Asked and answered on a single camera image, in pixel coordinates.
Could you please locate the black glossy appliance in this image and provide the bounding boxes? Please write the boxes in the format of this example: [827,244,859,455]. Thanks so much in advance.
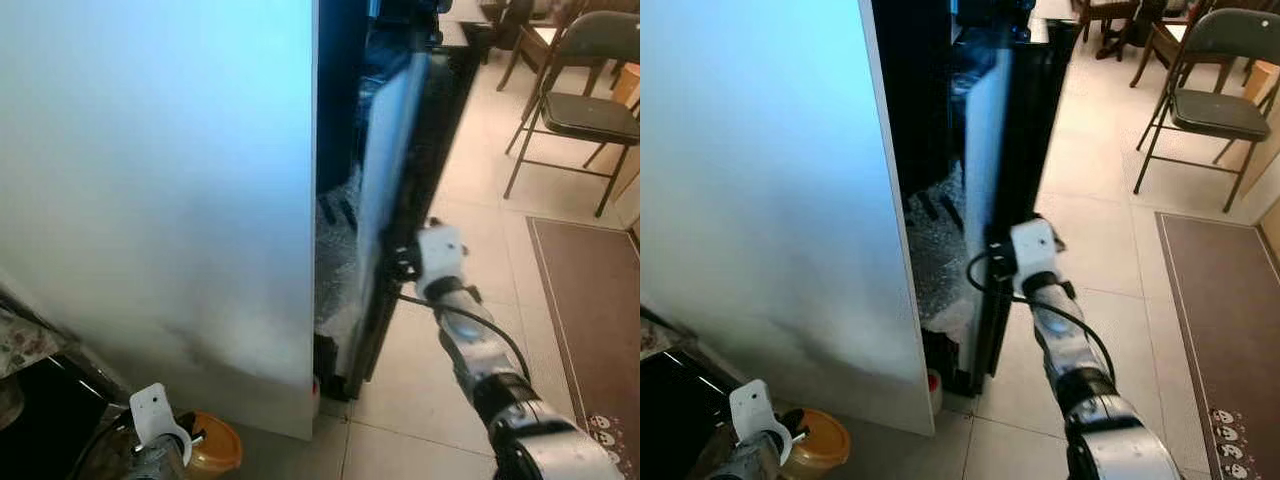
[640,345,746,480]
[0,355,131,480]

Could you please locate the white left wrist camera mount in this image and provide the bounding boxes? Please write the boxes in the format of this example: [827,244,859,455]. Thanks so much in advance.
[130,383,191,466]
[728,380,791,461]

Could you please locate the dark panda print mat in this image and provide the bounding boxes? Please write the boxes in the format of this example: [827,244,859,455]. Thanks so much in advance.
[1155,212,1280,480]
[527,217,641,480]

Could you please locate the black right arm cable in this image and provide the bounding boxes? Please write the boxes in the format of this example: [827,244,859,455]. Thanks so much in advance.
[965,250,1116,386]
[398,290,531,386]

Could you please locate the dark wooden chair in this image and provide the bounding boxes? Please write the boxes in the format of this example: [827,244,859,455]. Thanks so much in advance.
[1072,0,1141,61]
[480,0,536,53]

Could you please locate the floral patterned cloth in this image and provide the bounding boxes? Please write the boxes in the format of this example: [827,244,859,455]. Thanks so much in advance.
[640,318,691,357]
[0,305,63,377]

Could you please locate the light wooden cabinet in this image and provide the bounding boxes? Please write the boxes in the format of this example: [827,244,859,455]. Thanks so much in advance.
[610,60,641,201]
[1240,60,1280,201]

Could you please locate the dark metal folding chair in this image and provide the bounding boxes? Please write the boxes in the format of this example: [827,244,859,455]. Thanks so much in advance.
[1133,8,1280,213]
[503,10,641,218]

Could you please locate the black fronted fridge door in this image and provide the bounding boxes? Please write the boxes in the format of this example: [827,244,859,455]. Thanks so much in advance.
[955,0,1081,396]
[335,0,493,401]

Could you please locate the wooden chair light seat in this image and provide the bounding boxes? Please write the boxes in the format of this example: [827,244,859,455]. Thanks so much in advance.
[1130,15,1216,89]
[497,20,581,93]

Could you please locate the white fridge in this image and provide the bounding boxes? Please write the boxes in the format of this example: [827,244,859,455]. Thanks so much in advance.
[640,0,961,436]
[0,0,361,441]

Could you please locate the orange lidded plastic container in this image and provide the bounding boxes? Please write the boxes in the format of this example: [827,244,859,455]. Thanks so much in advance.
[185,412,244,474]
[790,408,851,469]

